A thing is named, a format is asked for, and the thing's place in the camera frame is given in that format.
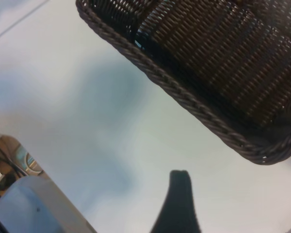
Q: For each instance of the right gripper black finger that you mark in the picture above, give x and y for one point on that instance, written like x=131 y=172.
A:
x=178 y=208

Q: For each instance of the pale grey housing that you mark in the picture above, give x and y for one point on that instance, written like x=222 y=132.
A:
x=38 y=213

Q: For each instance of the dark brown wicker basket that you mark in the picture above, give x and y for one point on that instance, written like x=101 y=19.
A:
x=220 y=60

